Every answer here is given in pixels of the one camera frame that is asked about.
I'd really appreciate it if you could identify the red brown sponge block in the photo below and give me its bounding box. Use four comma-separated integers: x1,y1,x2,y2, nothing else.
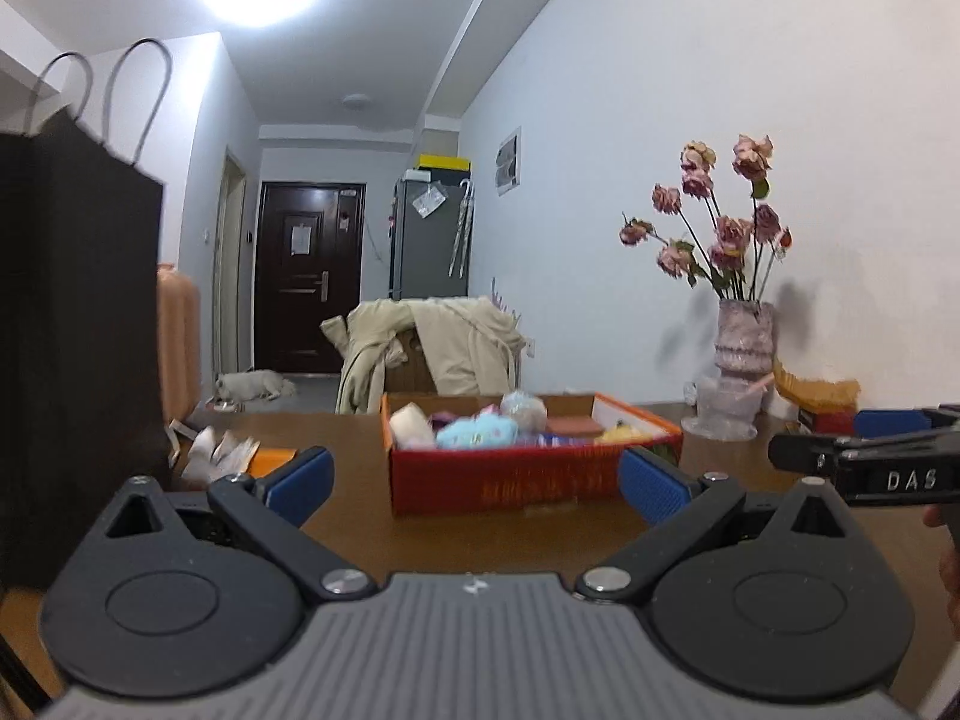
545,416,605,440

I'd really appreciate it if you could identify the right hand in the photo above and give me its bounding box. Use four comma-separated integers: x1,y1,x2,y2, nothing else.
923,505,960,642

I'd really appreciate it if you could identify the yellow white plush toy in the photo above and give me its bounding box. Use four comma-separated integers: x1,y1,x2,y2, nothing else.
594,424,661,445

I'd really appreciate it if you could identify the orange snack bag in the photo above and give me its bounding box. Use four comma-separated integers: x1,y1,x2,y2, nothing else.
178,427,298,489

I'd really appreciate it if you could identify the white dog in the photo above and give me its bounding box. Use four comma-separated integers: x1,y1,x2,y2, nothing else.
215,371,296,403

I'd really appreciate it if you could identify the orange cardboard box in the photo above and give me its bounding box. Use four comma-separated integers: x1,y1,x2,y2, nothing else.
379,390,687,519

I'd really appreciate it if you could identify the pink glass vase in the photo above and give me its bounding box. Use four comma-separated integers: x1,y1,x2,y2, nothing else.
715,299,776,380

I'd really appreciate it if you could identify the brown wooden chair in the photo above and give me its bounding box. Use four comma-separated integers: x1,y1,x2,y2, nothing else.
384,327,438,395

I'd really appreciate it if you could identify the light blue plush item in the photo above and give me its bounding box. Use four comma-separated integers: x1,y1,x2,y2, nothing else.
434,411,519,452

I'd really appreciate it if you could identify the pink suitcase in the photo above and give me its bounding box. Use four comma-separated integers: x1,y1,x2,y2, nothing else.
158,263,200,422

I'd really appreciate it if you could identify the beige coat on chair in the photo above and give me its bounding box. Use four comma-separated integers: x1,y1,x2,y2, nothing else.
320,298,527,415

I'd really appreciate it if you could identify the pink dried flower bouquet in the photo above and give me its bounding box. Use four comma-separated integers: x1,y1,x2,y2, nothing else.
619,133,794,304

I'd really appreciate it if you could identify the dark entrance door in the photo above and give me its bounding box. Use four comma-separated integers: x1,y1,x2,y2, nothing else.
252,182,366,376

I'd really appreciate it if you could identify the grey refrigerator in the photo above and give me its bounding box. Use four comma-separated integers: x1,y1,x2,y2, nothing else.
389,154,472,299

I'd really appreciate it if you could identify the black paper bag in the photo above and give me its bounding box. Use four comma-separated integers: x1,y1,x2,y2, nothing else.
0,35,171,593

